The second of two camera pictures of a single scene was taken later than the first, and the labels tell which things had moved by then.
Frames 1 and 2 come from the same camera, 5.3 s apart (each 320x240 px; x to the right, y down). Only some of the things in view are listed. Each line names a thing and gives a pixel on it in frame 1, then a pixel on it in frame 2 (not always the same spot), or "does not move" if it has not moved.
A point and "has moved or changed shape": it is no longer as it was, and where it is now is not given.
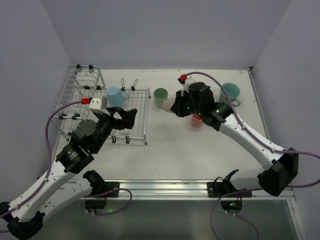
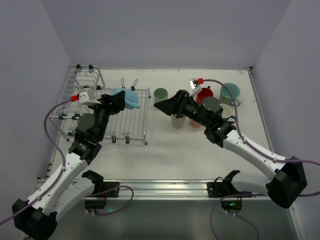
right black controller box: (233, 205) does not move
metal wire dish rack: (82, 94) does not move
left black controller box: (96, 204) does not move
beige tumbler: (167, 104) has moved or changed shape
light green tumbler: (160, 94) does not move
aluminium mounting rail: (174, 190) does not move
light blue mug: (116, 97) has moved or changed shape
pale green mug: (232, 91) does not move
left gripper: (111, 119) -> (109, 101)
